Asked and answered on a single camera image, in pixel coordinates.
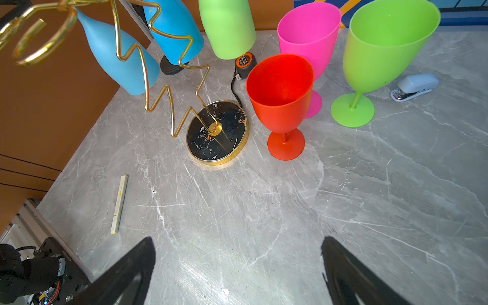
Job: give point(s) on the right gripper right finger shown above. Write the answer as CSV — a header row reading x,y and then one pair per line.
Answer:
x,y
349,281

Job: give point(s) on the black phone stand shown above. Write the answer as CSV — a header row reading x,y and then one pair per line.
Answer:
x,y
168,68

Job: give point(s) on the red wine glass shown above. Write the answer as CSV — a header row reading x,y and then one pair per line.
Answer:
x,y
280,90

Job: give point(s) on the aluminium front rail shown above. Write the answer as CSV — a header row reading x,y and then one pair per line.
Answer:
x,y
29,228

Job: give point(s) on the wooden ruler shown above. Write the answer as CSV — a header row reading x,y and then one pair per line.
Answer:
x,y
119,204

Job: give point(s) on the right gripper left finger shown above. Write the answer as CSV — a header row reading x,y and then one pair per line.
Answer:
x,y
126,282

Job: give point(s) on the green wine glass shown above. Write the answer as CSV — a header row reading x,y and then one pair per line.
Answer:
x,y
229,27
384,38

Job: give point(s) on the small blue toy car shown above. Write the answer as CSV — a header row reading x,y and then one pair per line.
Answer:
x,y
414,86

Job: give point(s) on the blue wine glass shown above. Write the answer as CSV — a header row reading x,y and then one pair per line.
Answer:
x,y
176,19
101,38

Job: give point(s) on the orange black tape measure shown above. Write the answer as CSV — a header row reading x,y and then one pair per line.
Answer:
x,y
243,67

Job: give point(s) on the magenta wine glass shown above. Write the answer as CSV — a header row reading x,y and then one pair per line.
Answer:
x,y
310,31

